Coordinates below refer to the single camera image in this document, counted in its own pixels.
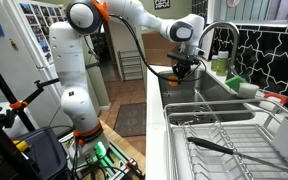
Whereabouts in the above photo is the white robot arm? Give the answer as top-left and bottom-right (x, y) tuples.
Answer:
(49, 0), (204, 147)

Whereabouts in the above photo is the black handled utensil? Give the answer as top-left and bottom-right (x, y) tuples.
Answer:
(187, 137), (288, 173)

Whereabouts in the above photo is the stainless steel sink basin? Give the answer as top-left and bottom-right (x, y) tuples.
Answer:
(159, 69), (254, 125)

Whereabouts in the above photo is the patterned floor rug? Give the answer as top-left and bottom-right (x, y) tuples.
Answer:
(114, 103), (146, 137)

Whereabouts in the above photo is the metal wire shelf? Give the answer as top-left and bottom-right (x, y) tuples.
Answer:
(117, 50), (143, 81)

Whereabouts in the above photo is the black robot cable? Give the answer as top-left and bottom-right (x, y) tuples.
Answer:
(98, 14), (208, 83)

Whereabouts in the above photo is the metal dish rack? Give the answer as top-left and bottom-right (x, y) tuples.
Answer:
(164, 99), (288, 180)

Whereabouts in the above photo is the curved steel faucet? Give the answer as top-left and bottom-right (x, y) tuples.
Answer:
(198, 21), (240, 80)

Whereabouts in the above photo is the white red brush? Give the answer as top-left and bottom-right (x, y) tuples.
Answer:
(259, 93), (288, 111)

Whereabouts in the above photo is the orange bowl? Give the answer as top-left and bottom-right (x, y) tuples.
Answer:
(168, 76), (179, 87)

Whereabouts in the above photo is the black camera tripod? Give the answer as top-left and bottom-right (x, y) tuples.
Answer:
(0, 74), (66, 180)

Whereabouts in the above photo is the green sponge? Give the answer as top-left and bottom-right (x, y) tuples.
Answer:
(225, 76), (246, 92)

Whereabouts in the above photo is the dark blue bin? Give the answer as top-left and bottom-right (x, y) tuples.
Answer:
(0, 128), (67, 180)

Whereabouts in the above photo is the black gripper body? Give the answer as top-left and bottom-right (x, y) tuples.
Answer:
(167, 51), (200, 72)

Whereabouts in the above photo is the white sponge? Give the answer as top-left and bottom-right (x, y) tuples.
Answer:
(238, 83), (259, 98)

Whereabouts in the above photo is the white refrigerator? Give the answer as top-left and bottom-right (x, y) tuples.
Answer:
(0, 0), (72, 127)

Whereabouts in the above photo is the short green soap bottle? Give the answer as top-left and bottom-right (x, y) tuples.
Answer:
(211, 55), (218, 72)

